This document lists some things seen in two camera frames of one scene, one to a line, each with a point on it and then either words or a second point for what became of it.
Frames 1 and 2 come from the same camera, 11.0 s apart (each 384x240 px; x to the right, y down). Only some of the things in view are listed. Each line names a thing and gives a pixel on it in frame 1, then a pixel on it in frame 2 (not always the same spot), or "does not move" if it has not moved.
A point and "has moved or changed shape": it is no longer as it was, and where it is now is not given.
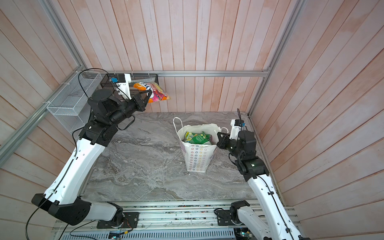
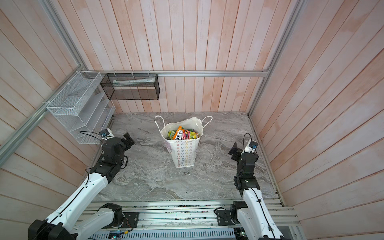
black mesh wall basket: x=107 y=84 does not move
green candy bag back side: x=199 y=138 has moved or changed shape
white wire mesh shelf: x=70 y=106 does not move
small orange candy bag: x=158 y=93 to x=178 y=134
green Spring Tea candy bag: x=191 y=137 to x=171 y=134
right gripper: x=223 y=141 to x=238 y=152
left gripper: x=140 y=103 to x=127 y=145
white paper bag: x=198 y=156 to x=183 y=151
